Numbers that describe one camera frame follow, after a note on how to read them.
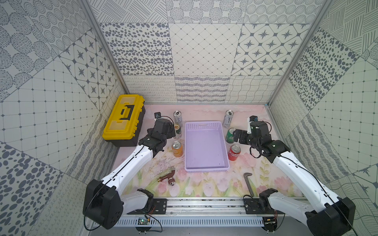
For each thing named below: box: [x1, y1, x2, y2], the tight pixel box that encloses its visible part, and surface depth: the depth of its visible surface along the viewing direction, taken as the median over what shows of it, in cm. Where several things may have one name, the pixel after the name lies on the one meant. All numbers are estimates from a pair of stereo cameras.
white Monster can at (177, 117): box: [173, 110, 183, 127], surface depth 98 cm
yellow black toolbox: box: [102, 94, 146, 148], surface depth 91 cm
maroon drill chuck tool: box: [157, 170, 176, 187], surface depth 83 cm
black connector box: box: [261, 216, 278, 232], surface depth 73 cm
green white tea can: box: [173, 123, 182, 135], surface depth 95 cm
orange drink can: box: [171, 140, 184, 158], surface depth 87 cm
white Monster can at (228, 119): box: [222, 109, 234, 129], surface depth 100 cm
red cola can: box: [228, 144, 242, 162], surface depth 85 cm
